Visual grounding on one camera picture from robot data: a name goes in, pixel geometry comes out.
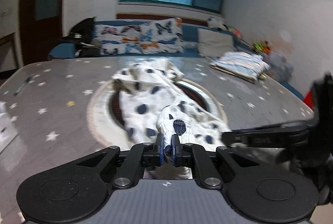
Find white navy polka dot garment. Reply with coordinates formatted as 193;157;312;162
112;58;230;151

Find folded blue striped blanket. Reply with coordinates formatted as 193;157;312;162
210;51;270;84

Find blue sofa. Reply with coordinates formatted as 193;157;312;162
48;19;305;100

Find colourful toys pile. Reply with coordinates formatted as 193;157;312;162
251;40;271;55

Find grey cushion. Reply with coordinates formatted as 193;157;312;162
198;28;235;58

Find butterfly print pillow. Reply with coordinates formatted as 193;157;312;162
94;18;184;55

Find grey star tablecloth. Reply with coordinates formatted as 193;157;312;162
1;57;313;223

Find plush toys on sofa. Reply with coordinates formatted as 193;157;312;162
207;16;243;39

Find black bag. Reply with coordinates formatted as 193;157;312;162
63;17;95;46

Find pen on table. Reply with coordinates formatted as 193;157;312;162
13;76;33;96

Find dark wooden door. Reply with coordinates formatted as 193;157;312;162
19;0;63;65

